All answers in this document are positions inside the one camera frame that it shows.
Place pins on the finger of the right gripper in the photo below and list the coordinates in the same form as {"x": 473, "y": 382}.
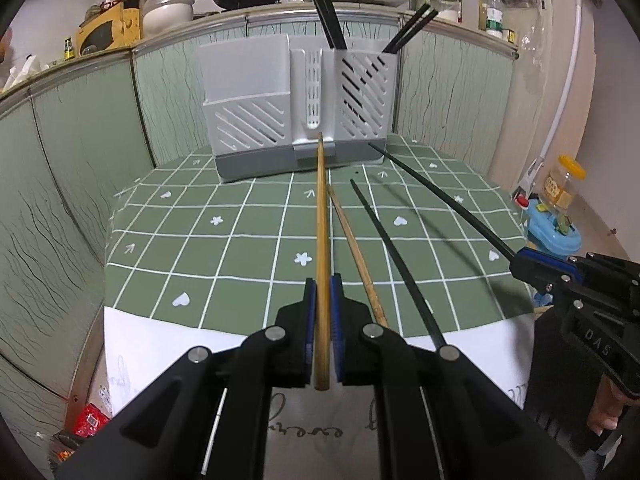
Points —
{"x": 592, "y": 262}
{"x": 546, "y": 273}

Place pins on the black chopstick three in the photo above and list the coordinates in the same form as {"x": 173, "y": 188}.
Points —
{"x": 409, "y": 31}

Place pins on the black chopstick four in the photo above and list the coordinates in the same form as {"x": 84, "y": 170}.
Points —
{"x": 485, "y": 231}

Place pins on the white squeeze bottle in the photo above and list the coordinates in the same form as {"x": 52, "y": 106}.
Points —
{"x": 470, "y": 14}

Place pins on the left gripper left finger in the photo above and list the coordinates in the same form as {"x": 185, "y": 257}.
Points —
{"x": 277, "y": 357}

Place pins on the black chopstick two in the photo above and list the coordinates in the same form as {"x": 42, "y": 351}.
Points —
{"x": 413, "y": 289}

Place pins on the black chopstick one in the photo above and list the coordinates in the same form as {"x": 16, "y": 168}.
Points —
{"x": 321, "y": 11}

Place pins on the red snack packet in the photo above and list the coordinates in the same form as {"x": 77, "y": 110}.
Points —
{"x": 90, "y": 421}

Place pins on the wooden chopstick two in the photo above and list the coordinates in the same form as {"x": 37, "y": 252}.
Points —
{"x": 361, "y": 265}

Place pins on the white rice cooker pot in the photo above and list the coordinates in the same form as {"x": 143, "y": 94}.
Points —
{"x": 159, "y": 16}

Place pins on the green label white bottle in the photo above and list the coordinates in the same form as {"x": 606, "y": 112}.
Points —
{"x": 494, "y": 21}

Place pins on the wooden chopstick one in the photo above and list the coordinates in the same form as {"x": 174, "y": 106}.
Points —
{"x": 322, "y": 344}

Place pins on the yellow lid glass jar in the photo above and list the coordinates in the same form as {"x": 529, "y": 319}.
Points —
{"x": 559, "y": 188}

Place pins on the yellow microwave oven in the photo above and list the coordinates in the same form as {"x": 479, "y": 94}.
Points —
{"x": 117, "y": 27}

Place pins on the green checkered tablecloth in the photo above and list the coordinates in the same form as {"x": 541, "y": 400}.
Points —
{"x": 191, "y": 259}

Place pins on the clear salt container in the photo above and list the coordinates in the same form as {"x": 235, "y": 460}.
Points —
{"x": 448, "y": 10}

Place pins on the right human hand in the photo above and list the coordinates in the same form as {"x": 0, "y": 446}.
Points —
{"x": 607, "y": 408}

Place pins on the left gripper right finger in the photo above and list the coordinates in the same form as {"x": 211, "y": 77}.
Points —
{"x": 366, "y": 354}

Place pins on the blue plastic water jug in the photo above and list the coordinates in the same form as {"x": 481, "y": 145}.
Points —
{"x": 545, "y": 232}

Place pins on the grey plastic utensil holder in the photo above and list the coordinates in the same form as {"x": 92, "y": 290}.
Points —
{"x": 271, "y": 101}

